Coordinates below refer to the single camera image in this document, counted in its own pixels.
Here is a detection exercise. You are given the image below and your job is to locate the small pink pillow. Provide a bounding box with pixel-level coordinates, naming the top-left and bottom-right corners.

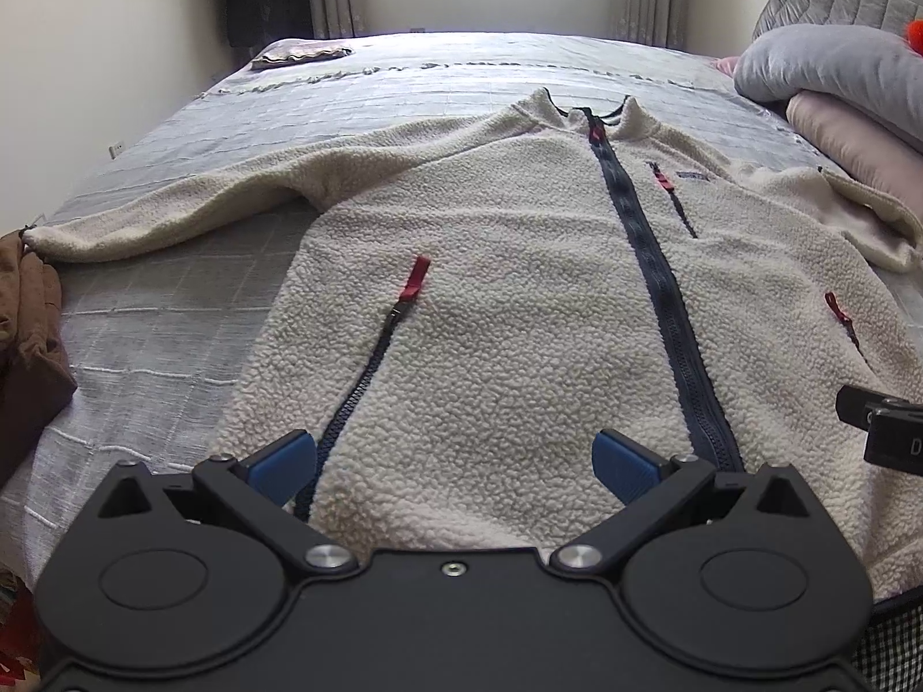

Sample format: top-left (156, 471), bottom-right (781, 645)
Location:
top-left (712, 57), bottom-right (738, 77)

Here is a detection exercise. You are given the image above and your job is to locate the grey quilted bedspread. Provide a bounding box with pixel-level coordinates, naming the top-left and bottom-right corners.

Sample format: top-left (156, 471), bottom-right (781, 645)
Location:
top-left (0, 31), bottom-right (923, 592)

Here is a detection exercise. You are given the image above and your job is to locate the grey pillow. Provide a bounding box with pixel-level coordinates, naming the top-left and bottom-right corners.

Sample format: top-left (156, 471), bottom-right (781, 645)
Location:
top-left (734, 24), bottom-right (921, 148)

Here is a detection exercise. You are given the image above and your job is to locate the black mesh storage bag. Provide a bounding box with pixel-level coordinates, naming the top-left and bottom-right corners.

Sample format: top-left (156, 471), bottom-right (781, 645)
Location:
top-left (853, 588), bottom-right (923, 692)

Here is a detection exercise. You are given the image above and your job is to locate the red orange plush toy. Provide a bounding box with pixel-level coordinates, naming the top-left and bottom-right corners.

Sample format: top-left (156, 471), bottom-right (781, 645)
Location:
top-left (904, 19), bottom-right (923, 55)

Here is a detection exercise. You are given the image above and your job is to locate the brown garment at bed edge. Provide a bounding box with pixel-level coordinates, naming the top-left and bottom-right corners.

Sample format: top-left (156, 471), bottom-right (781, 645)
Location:
top-left (0, 231), bottom-right (77, 486)

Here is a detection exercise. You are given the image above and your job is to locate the cream fleece zip jacket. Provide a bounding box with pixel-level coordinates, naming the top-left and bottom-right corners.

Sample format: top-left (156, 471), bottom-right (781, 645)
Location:
top-left (27, 92), bottom-right (921, 598)

